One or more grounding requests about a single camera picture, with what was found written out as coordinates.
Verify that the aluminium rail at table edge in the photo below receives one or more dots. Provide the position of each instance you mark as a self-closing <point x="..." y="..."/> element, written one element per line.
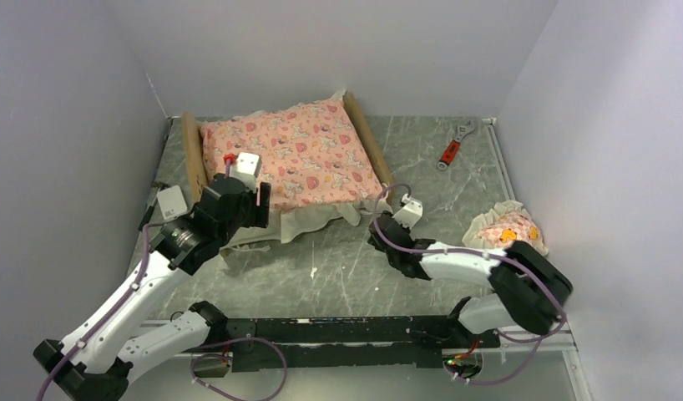
<point x="489" y="127"/>

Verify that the pink checkered duck pillow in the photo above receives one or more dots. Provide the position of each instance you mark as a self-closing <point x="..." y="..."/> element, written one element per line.
<point x="502" y="225"/>

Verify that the red handled adjustable wrench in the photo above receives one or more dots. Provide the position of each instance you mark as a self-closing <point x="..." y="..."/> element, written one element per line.
<point x="460" y="132"/>

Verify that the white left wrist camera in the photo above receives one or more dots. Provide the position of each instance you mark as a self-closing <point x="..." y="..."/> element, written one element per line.
<point x="244" y="167"/>

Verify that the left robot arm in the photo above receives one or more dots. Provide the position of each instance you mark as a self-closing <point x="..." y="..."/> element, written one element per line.
<point x="100" y="358"/>

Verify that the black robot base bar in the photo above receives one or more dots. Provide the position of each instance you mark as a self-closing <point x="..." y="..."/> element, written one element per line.
<point x="422" y="341"/>

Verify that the white small box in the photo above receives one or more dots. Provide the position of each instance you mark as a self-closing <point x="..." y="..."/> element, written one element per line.
<point x="171" y="201"/>

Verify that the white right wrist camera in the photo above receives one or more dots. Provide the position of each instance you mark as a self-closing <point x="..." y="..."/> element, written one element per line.
<point x="410" y="212"/>

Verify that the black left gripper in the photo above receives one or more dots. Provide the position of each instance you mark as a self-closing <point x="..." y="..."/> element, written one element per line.
<point x="258" y="212"/>

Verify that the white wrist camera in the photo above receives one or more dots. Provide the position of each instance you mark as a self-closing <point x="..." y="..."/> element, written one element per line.
<point x="410" y="212"/>
<point x="244" y="167"/>

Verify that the wooden pet bed frame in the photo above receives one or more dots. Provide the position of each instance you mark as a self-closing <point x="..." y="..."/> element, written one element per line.
<point x="369" y="144"/>

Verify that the pink unicorn print mattress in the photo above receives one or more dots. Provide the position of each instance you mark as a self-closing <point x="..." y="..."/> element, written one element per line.
<point x="297" y="160"/>

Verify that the black marker pen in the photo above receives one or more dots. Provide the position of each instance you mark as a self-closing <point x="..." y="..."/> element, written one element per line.
<point x="155" y="188"/>

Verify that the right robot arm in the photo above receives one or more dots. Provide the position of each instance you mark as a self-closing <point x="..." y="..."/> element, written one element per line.
<point x="526" y="290"/>

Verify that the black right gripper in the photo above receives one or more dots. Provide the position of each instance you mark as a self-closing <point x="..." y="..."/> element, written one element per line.
<point x="371" y="240"/>

